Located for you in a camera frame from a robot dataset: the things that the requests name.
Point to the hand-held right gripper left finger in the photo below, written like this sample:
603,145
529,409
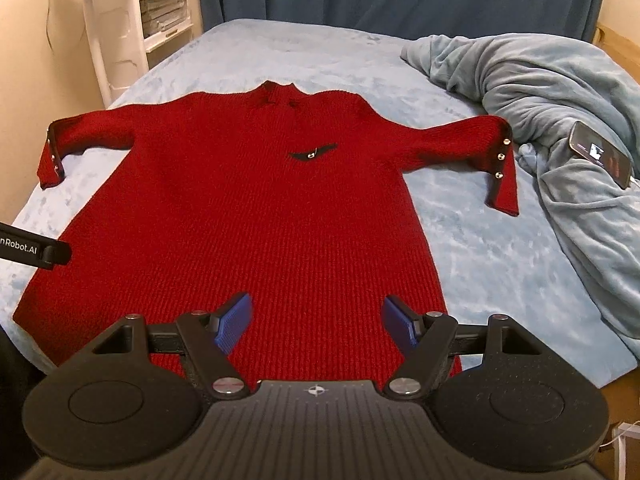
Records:
232,322

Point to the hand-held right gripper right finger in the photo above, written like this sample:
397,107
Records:
397,320

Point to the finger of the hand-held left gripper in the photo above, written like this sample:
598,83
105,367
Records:
57,254

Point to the red knit sweater dress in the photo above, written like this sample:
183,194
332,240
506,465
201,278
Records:
250,210

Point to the white standing fan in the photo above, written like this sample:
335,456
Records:
107,30

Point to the smartphone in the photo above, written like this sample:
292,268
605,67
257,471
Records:
602,154

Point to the stack of books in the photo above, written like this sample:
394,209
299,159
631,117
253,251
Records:
165,12

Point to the white shelf unit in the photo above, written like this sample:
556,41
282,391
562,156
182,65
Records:
165,10

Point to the grey-blue fleece blanket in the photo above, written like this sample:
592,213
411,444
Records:
560,90

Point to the wooden headboard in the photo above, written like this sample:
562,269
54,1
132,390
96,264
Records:
620,47

